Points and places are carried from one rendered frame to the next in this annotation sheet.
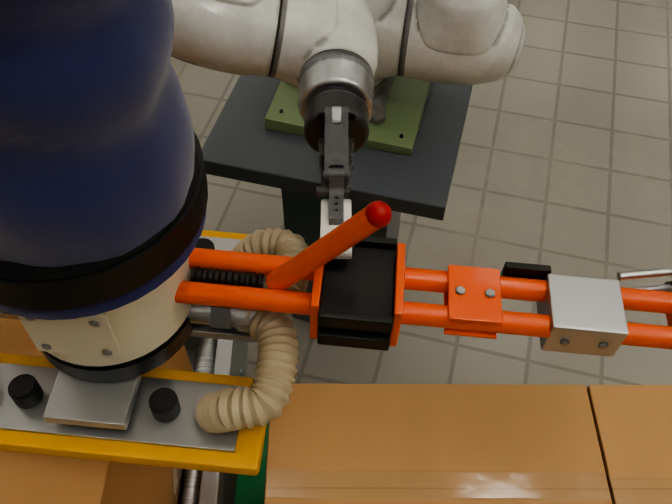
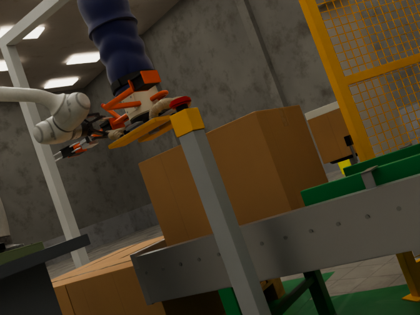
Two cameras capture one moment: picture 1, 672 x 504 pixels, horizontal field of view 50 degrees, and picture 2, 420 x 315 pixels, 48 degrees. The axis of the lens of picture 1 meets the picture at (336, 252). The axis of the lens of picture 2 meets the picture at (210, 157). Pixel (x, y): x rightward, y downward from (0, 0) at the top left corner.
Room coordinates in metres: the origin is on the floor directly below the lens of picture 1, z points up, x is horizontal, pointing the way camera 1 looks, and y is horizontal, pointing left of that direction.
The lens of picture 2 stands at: (2.09, 1.60, 0.76)
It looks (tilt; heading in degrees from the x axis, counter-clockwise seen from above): 3 degrees up; 214
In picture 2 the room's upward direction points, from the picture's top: 20 degrees counter-clockwise
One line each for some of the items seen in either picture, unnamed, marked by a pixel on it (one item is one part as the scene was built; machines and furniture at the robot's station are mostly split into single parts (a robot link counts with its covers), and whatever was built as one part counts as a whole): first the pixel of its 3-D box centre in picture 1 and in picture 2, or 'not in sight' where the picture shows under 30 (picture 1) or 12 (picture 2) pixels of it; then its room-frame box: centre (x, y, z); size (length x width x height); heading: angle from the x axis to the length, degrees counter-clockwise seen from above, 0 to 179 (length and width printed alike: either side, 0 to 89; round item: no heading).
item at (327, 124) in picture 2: not in sight; (340, 129); (-1.58, 0.41, 0.82); 0.60 x 0.40 x 0.40; 17
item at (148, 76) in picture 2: not in sight; (144, 80); (0.69, 0.50, 1.22); 0.09 x 0.08 x 0.05; 175
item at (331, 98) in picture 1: (336, 140); (84, 128); (0.58, 0.00, 1.20); 0.09 x 0.07 x 0.08; 0
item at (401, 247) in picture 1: (357, 290); (112, 125); (0.38, -0.02, 1.20); 0.10 x 0.08 x 0.06; 175
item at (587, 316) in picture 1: (579, 315); (89, 142); (0.36, -0.23, 1.19); 0.07 x 0.07 x 0.04; 85
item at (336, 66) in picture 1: (336, 96); (71, 129); (0.66, 0.00, 1.20); 0.09 x 0.06 x 0.09; 90
